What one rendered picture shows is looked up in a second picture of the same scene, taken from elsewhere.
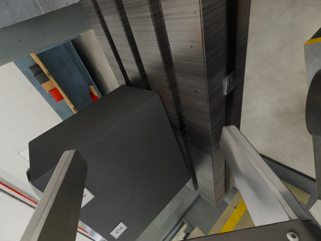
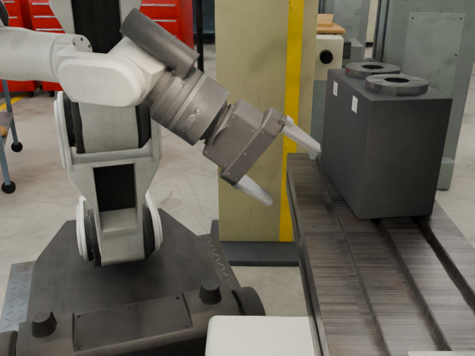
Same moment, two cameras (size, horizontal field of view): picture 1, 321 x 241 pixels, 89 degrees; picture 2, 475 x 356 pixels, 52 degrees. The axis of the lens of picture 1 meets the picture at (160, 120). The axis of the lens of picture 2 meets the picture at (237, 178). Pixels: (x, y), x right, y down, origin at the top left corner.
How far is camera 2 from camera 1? 59 cm
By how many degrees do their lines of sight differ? 43
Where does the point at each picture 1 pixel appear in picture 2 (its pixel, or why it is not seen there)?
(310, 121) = (254, 295)
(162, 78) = (350, 228)
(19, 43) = not seen: outside the picture
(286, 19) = not seen: outside the picture
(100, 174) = (355, 127)
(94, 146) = (362, 146)
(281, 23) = not seen: outside the picture
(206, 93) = (303, 226)
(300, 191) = (230, 237)
